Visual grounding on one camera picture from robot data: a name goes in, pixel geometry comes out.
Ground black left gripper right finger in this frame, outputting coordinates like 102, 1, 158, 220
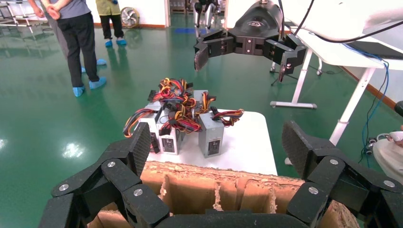
281, 120, 403, 228

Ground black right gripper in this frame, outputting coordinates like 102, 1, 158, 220
193, 0, 307, 83

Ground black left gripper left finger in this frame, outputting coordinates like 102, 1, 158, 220
38, 122, 171, 228

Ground black tripod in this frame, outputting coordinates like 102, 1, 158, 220
270, 61, 298, 86

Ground grey chair caster base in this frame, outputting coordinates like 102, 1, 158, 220
365, 133, 389, 155

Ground humanoid robot legs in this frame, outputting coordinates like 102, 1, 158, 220
192, 0, 221, 32

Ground grey metal power supply unit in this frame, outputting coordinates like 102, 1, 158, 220
156, 108, 184, 155
198, 113, 225, 159
138, 101, 163, 154
191, 90, 209, 118

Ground seated person in beige trousers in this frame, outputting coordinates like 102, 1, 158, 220
373, 125, 403, 185

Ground white desk with white legs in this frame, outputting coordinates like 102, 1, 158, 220
270, 19, 403, 166

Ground brown cardboard divider box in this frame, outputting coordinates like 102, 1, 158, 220
86, 160, 361, 228

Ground round floor fan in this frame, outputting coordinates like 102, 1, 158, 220
120, 7, 140, 29

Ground black keyboard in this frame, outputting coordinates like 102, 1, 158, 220
346, 41, 403, 60

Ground person in yellow-green top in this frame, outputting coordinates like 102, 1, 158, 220
95, 0, 127, 48

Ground person in black trousers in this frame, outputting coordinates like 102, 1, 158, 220
40, 0, 108, 97

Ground person in grey trousers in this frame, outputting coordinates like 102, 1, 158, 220
28, 0, 108, 74

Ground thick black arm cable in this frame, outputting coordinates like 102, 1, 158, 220
277, 0, 287, 40

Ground multicoloured wire bundle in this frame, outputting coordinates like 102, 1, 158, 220
210, 106, 245, 128
158, 95, 203, 136
123, 108, 155, 139
194, 91, 218, 116
147, 78, 194, 103

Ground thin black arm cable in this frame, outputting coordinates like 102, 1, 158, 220
294, 0, 403, 43

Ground blue cable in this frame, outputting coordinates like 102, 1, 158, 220
343, 44, 391, 164

